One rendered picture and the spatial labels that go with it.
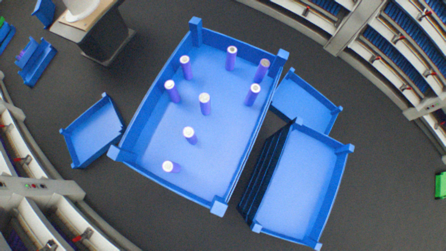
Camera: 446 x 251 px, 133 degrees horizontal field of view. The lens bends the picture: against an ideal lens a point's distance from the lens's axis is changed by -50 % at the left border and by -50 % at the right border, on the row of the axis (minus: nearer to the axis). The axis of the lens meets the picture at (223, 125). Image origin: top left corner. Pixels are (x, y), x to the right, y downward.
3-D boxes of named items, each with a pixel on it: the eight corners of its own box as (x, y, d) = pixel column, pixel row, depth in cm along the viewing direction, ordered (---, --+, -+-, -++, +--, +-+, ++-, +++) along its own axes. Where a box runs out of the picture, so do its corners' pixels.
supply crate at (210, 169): (195, 40, 41) (192, 15, 33) (278, 73, 40) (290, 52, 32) (126, 159, 34) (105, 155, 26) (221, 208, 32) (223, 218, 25)
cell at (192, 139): (190, 133, 35) (185, 123, 29) (199, 137, 35) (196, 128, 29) (186, 141, 35) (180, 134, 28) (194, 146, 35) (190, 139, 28)
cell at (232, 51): (227, 62, 39) (229, 43, 33) (235, 65, 39) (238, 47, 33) (223, 68, 39) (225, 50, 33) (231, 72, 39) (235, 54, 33)
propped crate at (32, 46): (21, 62, 83) (15, 57, 75) (36, 41, 87) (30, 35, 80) (22, 69, 71) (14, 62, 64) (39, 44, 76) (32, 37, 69)
